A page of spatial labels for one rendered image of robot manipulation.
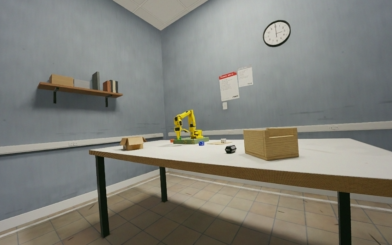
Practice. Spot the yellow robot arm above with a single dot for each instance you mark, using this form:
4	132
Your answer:
193	132

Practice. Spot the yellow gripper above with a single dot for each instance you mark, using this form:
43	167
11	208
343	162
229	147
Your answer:
178	131

